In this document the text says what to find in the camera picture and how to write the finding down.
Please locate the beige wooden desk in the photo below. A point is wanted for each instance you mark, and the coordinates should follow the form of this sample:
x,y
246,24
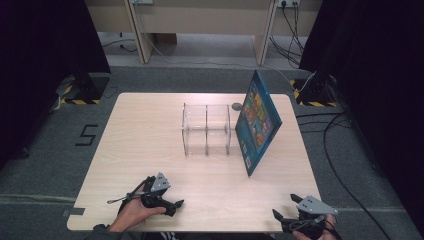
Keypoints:
x,y
200,16

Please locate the colourful children's picture book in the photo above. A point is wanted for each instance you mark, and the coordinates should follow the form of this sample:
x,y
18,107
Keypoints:
x,y
258,123

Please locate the clear acrylic divided organizer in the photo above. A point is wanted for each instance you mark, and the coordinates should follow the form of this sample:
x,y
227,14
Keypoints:
x,y
206,130

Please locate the round grey table grommet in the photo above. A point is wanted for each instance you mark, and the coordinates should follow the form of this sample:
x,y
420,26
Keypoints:
x,y
236,106

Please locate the person's striped clothing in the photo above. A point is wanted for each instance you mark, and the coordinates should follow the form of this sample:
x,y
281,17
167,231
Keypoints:
x,y
170,236

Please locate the black curtain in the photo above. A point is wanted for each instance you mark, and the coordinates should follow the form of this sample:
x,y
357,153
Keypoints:
x,y
383,83
40,66

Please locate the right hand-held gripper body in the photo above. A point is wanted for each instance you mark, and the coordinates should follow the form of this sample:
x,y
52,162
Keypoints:
x,y
313,208

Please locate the white wall socket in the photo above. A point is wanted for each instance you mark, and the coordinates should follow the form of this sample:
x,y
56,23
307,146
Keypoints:
x,y
288,3

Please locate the black stand base hazard tape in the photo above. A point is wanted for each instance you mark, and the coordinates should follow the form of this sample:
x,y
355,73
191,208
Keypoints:
x,y
315,91
88,90

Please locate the person's left hand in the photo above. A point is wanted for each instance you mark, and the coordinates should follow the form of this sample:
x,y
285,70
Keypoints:
x,y
133,213

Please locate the grey tape strip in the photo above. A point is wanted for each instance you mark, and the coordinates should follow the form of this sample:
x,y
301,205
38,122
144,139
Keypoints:
x,y
75,211

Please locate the person's right hand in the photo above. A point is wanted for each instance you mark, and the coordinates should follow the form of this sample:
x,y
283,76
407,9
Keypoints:
x,y
331,231

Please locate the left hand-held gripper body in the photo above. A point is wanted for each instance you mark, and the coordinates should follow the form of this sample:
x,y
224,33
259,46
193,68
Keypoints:
x,y
155,195

